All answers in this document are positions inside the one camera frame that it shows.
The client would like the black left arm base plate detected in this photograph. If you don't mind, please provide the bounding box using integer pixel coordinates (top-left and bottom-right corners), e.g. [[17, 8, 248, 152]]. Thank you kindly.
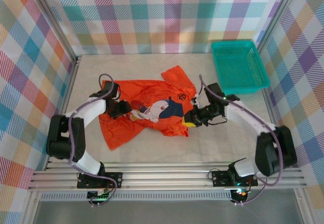
[[76, 172, 124, 190]]

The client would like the grey slotted cable duct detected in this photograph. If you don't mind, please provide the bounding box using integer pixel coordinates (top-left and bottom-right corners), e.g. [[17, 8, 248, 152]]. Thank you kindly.
[[40, 193, 233, 201]]

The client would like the aluminium mounting rail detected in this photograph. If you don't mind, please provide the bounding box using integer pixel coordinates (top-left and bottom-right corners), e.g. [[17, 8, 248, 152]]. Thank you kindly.
[[27, 167, 308, 192]]

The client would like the aluminium frame post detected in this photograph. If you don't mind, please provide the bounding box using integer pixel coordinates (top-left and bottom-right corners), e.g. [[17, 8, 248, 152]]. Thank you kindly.
[[254, 0, 304, 51], [26, 0, 82, 63]]

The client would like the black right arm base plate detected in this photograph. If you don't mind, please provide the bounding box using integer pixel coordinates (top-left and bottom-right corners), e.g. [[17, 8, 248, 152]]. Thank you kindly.
[[211, 170, 258, 187]]

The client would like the teal plastic mesh basket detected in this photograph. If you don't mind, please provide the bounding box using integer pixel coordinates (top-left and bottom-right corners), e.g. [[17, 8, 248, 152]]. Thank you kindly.
[[211, 39, 271, 95]]

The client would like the orange t-shirt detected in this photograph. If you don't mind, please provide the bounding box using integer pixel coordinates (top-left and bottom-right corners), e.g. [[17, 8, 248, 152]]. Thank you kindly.
[[98, 65, 198, 151]]

